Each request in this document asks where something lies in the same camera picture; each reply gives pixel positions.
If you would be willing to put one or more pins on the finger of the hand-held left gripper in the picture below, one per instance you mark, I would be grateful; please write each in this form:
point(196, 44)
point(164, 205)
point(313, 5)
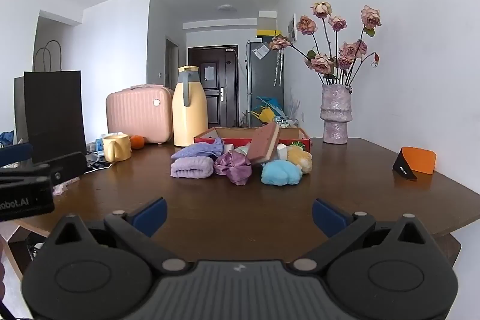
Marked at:
point(17, 155)
point(63, 166)

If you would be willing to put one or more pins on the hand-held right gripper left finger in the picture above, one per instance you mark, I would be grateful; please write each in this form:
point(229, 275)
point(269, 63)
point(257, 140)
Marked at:
point(152, 215)

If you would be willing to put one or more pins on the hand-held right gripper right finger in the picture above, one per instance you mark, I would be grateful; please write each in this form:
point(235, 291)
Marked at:
point(328, 217)

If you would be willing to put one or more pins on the lavender towel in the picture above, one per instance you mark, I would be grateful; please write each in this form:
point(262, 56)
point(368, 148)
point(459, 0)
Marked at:
point(191, 168)

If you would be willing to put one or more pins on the blue plush toy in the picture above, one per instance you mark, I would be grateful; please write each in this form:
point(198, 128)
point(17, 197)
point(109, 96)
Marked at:
point(279, 173)

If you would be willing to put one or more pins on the yellow plush toy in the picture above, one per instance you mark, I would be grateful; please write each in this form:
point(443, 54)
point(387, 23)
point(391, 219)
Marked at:
point(300, 157)

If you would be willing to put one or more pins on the purple satin pouch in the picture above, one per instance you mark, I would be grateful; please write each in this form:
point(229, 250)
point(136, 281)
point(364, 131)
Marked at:
point(234, 168)

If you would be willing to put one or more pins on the red cardboard box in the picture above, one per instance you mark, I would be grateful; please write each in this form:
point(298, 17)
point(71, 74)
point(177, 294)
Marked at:
point(240, 132)

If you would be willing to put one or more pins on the blue cloth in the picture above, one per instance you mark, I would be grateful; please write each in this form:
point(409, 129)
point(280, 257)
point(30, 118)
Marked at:
point(6, 138)

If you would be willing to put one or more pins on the pink plastic wrappers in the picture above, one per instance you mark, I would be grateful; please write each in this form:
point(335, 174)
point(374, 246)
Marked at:
point(65, 187)

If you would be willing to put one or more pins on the black flat packet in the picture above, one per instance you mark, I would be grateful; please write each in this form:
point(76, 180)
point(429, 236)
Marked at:
point(97, 164)

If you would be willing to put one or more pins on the white blue tissue pack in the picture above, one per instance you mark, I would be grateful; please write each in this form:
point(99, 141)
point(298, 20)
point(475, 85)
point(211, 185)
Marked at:
point(100, 146)

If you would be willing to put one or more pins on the yellow mug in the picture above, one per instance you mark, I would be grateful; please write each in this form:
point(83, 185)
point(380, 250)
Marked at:
point(117, 149)

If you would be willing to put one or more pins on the black paper bag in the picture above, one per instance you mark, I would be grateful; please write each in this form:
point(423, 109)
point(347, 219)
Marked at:
point(52, 110)

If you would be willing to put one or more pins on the orange fruit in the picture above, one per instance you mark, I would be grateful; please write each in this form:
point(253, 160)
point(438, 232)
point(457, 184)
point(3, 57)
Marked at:
point(137, 142)

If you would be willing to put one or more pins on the white roll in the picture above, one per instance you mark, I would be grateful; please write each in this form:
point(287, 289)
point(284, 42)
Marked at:
point(282, 152)

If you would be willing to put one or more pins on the pink hard-shell suitcase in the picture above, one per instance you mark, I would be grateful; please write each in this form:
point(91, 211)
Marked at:
point(131, 113)

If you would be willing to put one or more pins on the pink ceramic vase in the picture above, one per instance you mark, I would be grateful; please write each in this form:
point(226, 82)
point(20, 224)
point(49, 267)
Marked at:
point(336, 113)

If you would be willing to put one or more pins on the yellow thermos jug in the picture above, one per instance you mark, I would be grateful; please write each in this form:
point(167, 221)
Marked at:
point(189, 117)

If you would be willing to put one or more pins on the orange black folded pouch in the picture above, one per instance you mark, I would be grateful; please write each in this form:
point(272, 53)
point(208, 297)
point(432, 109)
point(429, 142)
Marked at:
point(420, 160)

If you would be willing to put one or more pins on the grey-green cloth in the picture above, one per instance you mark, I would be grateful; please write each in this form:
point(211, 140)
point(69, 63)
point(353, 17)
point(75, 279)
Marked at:
point(243, 150)

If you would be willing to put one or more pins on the blue yellow toy pile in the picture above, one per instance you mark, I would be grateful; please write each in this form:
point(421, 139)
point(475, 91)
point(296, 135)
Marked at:
point(266, 110)

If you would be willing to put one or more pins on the dark brown entrance door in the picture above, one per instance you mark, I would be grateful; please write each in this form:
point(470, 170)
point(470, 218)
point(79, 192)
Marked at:
point(217, 110)

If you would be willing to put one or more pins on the glass interior door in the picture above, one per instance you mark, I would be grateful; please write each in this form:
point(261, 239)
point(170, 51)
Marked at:
point(171, 61)

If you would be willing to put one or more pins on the white paper notice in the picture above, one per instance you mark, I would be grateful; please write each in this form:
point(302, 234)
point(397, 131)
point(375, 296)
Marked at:
point(209, 73)

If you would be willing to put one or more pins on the dried pink roses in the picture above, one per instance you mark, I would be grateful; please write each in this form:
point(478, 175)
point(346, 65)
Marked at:
point(322, 63)

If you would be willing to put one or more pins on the grey refrigerator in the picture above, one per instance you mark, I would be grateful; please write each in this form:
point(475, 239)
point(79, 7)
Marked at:
point(264, 76)

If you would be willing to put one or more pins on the clear umbrella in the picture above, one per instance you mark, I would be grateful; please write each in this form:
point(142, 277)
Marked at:
point(278, 69)

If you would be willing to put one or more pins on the clear plastic bag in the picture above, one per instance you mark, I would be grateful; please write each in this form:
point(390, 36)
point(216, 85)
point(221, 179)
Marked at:
point(261, 52)

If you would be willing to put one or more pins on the yellow box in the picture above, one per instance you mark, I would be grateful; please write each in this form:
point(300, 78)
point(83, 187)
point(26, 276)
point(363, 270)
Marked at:
point(268, 33)

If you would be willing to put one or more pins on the round ceiling lamp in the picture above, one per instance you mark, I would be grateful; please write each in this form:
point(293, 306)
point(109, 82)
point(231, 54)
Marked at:
point(226, 7)

